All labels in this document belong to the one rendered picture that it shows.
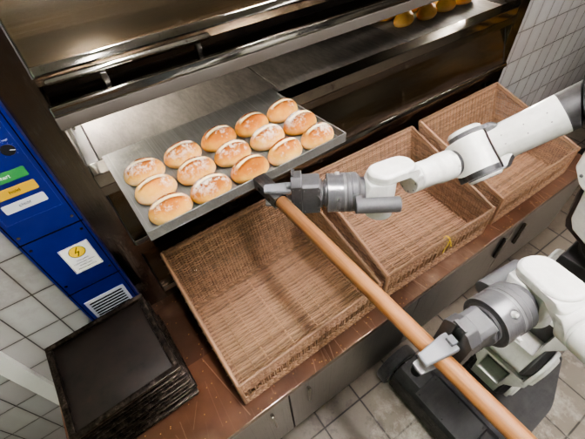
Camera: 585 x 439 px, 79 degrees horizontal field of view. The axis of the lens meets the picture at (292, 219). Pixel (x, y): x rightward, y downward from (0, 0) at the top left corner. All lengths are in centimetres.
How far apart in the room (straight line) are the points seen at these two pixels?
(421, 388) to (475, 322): 107
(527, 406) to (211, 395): 123
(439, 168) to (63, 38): 82
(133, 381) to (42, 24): 83
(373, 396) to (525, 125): 132
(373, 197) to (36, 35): 73
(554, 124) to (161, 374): 109
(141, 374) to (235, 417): 32
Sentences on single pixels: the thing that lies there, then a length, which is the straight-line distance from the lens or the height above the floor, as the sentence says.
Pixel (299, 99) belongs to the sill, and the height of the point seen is 116.
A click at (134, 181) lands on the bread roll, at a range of 93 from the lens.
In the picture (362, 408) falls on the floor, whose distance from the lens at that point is 182.
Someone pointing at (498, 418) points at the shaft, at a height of 120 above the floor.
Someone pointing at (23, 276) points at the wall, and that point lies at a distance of 121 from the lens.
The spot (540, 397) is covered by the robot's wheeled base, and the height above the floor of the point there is 17.
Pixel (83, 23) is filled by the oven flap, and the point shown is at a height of 151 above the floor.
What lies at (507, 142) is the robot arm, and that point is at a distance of 95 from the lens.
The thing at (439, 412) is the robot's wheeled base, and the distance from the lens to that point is 168.
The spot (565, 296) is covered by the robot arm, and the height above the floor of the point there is 126.
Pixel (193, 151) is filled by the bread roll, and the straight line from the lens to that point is 94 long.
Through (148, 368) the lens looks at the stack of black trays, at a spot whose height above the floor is 80.
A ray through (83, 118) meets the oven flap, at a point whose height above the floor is 140.
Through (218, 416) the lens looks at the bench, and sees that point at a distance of 124.
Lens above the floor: 175
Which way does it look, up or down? 48 degrees down
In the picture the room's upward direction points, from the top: 4 degrees counter-clockwise
